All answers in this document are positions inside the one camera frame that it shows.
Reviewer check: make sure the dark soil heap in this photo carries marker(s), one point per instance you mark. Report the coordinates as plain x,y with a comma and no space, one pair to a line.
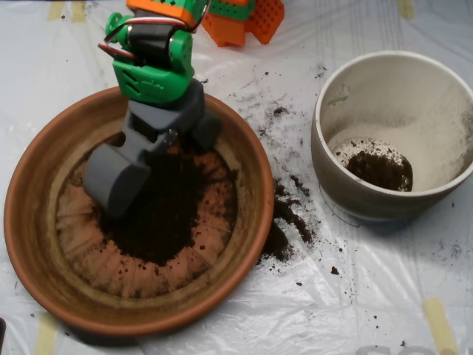
377,170

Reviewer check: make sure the spilled dark soil patch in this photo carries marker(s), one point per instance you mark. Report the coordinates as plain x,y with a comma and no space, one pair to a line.
277,240

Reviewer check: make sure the white ceramic pot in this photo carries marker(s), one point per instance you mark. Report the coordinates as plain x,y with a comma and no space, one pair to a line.
354,203

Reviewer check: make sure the terracotta plant saucer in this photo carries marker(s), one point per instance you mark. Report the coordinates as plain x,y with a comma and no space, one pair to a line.
33,236

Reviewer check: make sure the beige masking tape strip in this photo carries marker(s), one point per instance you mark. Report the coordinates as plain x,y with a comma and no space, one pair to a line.
46,336
55,10
405,9
439,325
79,11

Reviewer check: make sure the dark soil pile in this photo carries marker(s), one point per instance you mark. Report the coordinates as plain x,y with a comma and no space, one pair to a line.
162,222

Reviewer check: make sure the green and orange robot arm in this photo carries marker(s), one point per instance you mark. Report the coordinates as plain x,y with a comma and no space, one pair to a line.
155,83

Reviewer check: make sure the clear plastic cover sheet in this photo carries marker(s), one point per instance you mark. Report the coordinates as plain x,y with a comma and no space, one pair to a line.
332,314

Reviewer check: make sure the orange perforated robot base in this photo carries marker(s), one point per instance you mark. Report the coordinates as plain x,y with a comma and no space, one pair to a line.
229,31

